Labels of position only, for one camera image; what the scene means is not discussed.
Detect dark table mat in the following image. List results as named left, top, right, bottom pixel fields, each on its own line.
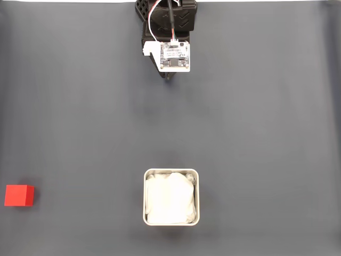
left=0, top=1, right=341, bottom=256

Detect white wrist camera board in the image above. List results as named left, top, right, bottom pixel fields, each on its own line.
left=143, top=39, right=192, bottom=73

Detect red white servo cable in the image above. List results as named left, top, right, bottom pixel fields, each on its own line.
left=147, top=0, right=164, bottom=44

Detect beige square box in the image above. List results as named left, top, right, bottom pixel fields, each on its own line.
left=143, top=167, right=200, bottom=227

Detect black camera cable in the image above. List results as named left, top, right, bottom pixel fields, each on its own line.
left=167, top=0, right=177, bottom=41

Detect white cloth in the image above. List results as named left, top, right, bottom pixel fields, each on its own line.
left=145, top=172, right=198, bottom=225

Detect red cube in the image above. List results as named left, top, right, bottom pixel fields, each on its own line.
left=4, top=184, right=35, bottom=207

